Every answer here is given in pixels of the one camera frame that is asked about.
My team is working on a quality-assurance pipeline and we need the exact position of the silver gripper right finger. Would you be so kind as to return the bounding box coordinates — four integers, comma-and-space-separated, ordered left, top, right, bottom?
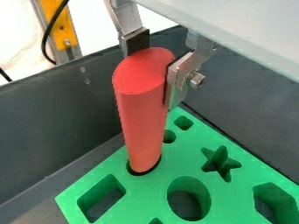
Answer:
163, 31, 219, 110

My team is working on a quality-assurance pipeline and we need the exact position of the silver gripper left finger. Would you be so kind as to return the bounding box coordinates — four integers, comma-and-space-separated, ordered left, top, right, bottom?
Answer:
104, 0, 150, 57

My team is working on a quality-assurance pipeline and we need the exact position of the red oval cylinder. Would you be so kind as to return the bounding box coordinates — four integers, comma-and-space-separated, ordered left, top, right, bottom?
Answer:
112, 47, 174, 172

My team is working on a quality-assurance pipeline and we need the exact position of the green shape sorter board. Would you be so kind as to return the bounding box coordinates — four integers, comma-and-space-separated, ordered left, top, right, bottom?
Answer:
55, 108, 299, 224

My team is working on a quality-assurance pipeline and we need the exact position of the yellow metal frame post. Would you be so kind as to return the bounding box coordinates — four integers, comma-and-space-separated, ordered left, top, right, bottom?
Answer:
30, 0, 82, 66

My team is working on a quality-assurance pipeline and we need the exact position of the black cable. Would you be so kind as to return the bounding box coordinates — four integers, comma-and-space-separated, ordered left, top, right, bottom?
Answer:
42, 0, 71, 66

